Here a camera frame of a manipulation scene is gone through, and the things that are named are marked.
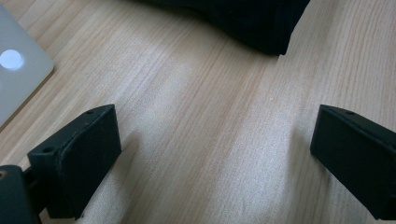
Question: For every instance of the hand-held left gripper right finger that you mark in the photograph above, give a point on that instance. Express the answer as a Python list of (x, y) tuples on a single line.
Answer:
[(358, 161)]

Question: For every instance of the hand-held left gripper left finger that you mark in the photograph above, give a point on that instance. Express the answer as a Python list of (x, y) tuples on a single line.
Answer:
[(81, 168)]

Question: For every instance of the white plastic basket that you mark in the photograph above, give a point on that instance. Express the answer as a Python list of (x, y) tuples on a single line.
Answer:
[(25, 84)]

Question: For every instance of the black pants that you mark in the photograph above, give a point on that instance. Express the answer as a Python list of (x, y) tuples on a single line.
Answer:
[(249, 21)]

